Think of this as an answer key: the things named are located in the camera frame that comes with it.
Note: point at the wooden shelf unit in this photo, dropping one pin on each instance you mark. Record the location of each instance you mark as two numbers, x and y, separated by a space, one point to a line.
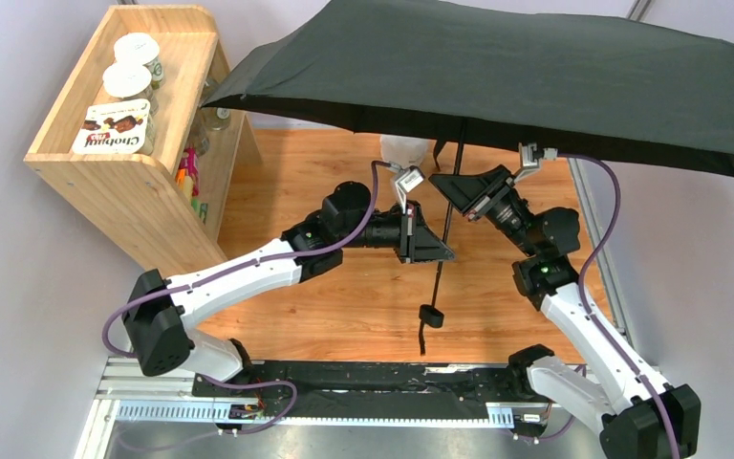
134 199

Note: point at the corner aluminium post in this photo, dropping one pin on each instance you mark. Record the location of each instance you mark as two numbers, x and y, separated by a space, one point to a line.
638 9

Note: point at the Chobani yogurt flip pack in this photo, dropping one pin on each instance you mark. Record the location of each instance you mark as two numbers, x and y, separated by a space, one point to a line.
124 127

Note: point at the white lidded cup near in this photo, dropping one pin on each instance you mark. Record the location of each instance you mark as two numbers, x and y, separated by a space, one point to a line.
126 81

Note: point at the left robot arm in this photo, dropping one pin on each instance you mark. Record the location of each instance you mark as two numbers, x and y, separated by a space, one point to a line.
164 313

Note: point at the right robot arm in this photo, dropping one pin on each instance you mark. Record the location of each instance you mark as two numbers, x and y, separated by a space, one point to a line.
631 407

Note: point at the black folding umbrella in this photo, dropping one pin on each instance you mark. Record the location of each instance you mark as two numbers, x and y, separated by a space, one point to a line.
656 103

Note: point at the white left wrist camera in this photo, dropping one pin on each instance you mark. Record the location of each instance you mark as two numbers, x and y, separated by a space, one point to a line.
403 182

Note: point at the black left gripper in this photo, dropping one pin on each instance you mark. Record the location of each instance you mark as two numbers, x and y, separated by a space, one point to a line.
406 233

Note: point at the white lidded cup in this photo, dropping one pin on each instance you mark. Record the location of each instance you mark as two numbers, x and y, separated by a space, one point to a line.
141 49
126 81

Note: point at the white lidded cup far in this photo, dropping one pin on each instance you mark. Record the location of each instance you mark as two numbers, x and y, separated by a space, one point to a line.
141 49

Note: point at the aluminium frame rail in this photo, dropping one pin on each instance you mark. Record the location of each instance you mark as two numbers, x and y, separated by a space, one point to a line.
125 394

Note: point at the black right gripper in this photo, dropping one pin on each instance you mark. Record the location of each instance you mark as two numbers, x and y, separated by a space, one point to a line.
487 197

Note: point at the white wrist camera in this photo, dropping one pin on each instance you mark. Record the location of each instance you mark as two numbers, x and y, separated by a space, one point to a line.
403 182
531 158

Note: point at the white paper towel roll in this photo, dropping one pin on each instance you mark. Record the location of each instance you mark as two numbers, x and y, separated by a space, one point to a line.
404 151

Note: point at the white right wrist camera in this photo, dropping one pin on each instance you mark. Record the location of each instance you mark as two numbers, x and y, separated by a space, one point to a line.
531 158

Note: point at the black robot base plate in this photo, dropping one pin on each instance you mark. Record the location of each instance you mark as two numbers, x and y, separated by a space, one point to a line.
391 391

